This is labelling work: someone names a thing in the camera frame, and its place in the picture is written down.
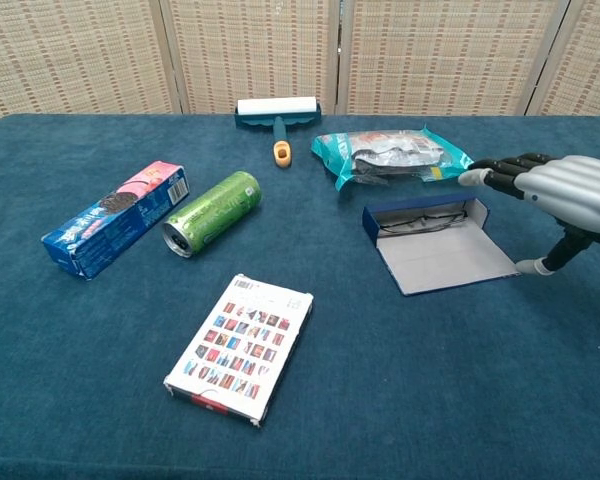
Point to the blue glasses case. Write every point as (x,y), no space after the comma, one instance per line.
(445,255)

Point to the green drink can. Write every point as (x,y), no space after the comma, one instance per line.
(215,210)

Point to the blue table cloth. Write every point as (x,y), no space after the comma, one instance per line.
(430,375)

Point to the teal lint roller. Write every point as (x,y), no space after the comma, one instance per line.
(275,106)

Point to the black eyeglasses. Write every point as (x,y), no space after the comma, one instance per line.
(445,219)

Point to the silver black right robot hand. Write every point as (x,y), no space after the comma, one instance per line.
(570,190)

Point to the white printed card box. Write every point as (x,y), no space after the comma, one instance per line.
(240,345)

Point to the bamboo folding screen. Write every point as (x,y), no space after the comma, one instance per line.
(255,50)

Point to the teal snack package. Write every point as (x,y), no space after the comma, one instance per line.
(380,150)

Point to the blue pink cookie box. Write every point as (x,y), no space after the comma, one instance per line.
(115,220)

